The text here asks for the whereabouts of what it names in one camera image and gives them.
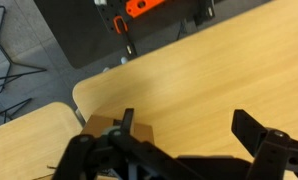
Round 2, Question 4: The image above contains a cardboard shipping box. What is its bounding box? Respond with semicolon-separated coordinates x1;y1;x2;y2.
35;114;156;180

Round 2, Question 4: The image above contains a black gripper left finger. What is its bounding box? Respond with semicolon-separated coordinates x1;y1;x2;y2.
50;107;172;180

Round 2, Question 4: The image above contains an orange spirit level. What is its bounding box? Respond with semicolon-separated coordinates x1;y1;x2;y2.
125;0;166;19

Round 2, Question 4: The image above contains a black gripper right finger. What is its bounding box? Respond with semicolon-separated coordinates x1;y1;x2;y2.
231;109;298;180

